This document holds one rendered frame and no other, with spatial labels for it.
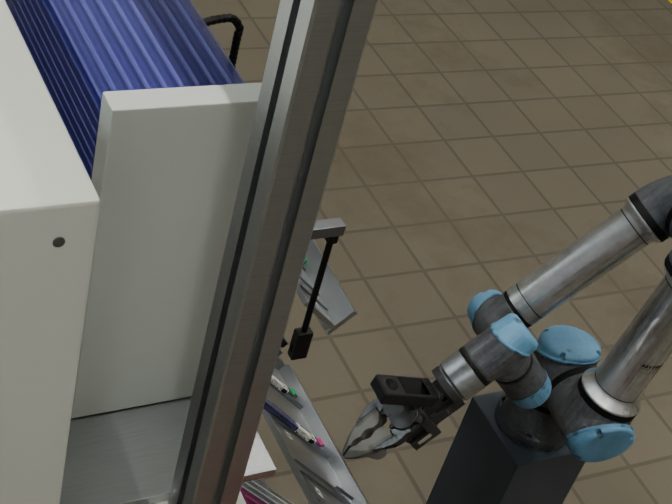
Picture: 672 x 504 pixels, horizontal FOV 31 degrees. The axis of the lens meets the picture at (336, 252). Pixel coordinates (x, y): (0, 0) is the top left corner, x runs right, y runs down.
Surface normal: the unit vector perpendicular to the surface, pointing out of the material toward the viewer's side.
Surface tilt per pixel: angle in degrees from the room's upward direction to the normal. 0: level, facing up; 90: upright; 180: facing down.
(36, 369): 90
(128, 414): 0
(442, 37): 0
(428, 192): 0
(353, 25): 90
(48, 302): 90
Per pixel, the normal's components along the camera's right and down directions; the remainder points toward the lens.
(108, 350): 0.42, 0.65
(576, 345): 0.19, -0.83
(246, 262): -0.88, 0.12
